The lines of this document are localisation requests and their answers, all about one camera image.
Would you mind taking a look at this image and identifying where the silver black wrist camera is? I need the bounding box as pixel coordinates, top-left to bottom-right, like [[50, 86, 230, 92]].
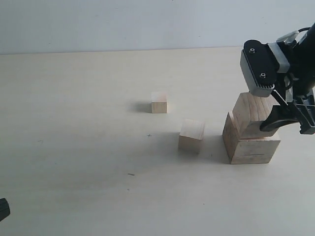
[[240, 39, 290, 97]]

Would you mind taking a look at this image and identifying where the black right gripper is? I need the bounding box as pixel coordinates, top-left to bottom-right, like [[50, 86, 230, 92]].
[[260, 41, 315, 135]]

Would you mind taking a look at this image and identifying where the smallest wooden cube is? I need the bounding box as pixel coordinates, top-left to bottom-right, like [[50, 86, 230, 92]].
[[151, 91, 167, 114]]

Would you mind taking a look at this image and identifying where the medium-small wooden cube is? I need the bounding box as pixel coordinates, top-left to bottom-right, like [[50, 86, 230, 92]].
[[178, 119, 205, 153]]

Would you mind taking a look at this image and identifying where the largest wooden cube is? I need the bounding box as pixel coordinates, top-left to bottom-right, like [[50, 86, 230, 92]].
[[222, 112, 281, 165]]

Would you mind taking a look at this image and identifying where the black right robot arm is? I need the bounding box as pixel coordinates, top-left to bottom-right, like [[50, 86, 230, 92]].
[[260, 26, 315, 135]]

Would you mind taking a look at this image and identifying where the medium-large wooden cube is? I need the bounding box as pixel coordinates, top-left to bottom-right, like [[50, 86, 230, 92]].
[[232, 92, 278, 139]]

